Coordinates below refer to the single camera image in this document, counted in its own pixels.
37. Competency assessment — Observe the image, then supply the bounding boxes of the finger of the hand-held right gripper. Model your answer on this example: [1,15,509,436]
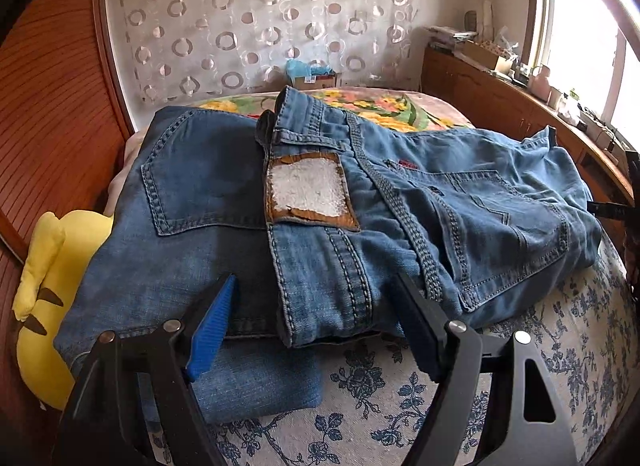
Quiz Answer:
[588,201,629,221]

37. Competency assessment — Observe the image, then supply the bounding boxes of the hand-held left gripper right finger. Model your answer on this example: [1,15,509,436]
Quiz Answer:
[392,271,583,466]

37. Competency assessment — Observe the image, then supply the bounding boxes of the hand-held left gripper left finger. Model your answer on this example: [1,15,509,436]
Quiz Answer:
[52,273,238,466]

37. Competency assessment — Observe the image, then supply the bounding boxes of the blue denim pants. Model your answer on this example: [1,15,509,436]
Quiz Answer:
[52,86,603,422]

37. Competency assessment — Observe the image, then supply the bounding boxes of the blue floral bedsheet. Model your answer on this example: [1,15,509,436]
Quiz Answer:
[145,226,640,466]

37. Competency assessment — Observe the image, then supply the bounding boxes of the window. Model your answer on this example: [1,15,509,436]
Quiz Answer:
[530,0,640,147]

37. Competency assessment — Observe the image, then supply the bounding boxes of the wooden cabinet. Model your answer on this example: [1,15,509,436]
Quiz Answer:
[422,46,636,207]

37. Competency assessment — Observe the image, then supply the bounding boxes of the yellow plush toy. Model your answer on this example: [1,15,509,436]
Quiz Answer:
[12,211,116,412]

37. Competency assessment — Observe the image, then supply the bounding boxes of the beige cloth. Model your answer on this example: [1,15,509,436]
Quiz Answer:
[106,130,147,219]

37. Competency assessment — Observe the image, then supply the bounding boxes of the open cardboard box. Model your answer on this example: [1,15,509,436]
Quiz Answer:
[457,38,510,71]

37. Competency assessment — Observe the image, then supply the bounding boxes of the pink floral blanket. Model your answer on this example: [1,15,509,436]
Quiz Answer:
[195,88,473,134]

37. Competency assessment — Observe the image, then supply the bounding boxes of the small cardboard box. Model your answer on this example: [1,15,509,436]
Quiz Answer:
[287,68,342,91]

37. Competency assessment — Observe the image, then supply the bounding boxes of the wooden slatted door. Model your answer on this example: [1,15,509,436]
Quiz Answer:
[0,0,138,397]

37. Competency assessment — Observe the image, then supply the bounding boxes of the light blue plastic bag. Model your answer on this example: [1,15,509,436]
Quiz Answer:
[285,58,332,82]

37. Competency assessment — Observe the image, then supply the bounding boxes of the sheer curtain with circles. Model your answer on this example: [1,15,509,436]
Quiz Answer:
[107,0,481,106]

